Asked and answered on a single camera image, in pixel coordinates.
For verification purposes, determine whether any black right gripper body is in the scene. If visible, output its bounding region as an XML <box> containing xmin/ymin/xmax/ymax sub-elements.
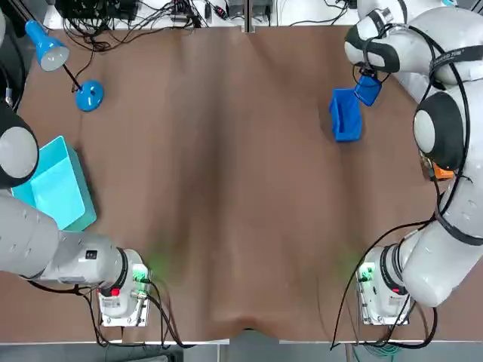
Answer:
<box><xmin>358</xmin><ymin>63</ymin><xmax>381</xmax><ymax>79</ymax></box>

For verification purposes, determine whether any small blue parts tray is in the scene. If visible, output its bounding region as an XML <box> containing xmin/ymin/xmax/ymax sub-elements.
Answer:
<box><xmin>353</xmin><ymin>73</ymin><xmax>383</xmax><ymax>108</ymax></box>

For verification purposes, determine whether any aluminium camera post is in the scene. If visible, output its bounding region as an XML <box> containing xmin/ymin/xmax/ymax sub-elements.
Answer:
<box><xmin>243</xmin><ymin>0</ymin><xmax>255</xmax><ymax>34</ymax></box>

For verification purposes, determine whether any black flat docking device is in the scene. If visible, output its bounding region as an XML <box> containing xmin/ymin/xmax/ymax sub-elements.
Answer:
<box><xmin>59</xmin><ymin>0</ymin><xmax>139</xmax><ymax>20</ymax></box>

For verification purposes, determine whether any cyan storage box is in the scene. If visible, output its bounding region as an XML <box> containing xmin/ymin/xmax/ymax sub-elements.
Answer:
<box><xmin>10</xmin><ymin>135</ymin><xmax>98</xmax><ymax>232</ymax></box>

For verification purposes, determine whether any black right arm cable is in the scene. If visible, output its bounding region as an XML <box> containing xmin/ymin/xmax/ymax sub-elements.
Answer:
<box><xmin>330</xmin><ymin>22</ymin><xmax>472</xmax><ymax>351</ymax></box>

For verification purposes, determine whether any black lamp power cord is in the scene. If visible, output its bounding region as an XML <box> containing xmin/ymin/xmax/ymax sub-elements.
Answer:
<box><xmin>70</xmin><ymin>35</ymin><xmax>97</xmax><ymax>94</ymax></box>

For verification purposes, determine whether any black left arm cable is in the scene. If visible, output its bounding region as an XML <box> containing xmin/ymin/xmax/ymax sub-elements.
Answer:
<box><xmin>28</xmin><ymin>277</ymin><xmax>197</xmax><ymax>348</ymax></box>

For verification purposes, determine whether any orange button box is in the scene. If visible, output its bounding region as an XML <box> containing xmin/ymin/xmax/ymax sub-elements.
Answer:
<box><xmin>426</xmin><ymin>158</ymin><xmax>457</xmax><ymax>182</ymax></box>

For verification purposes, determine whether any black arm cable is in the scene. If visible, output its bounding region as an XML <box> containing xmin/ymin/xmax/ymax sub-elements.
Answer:
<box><xmin>28</xmin><ymin>277</ymin><xmax>197</xmax><ymax>348</ymax></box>
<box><xmin>330</xmin><ymin>22</ymin><xmax>472</xmax><ymax>351</ymax></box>

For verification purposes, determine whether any dark blue storage bin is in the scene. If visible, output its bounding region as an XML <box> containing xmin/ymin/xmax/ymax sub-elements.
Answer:
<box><xmin>328</xmin><ymin>87</ymin><xmax>364</xmax><ymax>144</ymax></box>

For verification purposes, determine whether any blue desk lamp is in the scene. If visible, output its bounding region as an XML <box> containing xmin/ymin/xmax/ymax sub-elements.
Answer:
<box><xmin>23</xmin><ymin>19</ymin><xmax>107</xmax><ymax>113</ymax></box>

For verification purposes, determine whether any black cable bundle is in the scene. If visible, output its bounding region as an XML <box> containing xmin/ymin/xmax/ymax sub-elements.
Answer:
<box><xmin>62</xmin><ymin>0</ymin><xmax>227</xmax><ymax>52</ymax></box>

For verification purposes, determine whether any teal coiled cable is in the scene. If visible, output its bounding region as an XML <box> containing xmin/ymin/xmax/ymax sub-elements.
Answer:
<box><xmin>352</xmin><ymin>339</ymin><xmax>418</xmax><ymax>360</ymax></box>

